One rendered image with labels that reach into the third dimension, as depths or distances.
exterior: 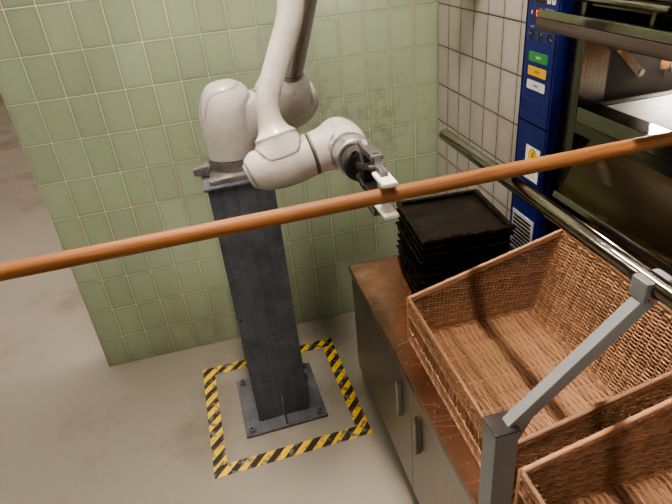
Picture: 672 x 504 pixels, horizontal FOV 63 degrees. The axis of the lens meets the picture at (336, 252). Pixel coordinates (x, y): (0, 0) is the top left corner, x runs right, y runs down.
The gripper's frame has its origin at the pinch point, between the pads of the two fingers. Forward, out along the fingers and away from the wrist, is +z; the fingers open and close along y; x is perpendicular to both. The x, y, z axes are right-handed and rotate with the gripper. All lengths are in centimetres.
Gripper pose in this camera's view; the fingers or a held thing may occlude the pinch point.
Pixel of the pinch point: (386, 195)
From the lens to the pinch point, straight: 105.6
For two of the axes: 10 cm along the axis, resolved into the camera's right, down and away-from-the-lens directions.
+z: 2.5, 4.8, -8.4
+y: 0.9, 8.6, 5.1
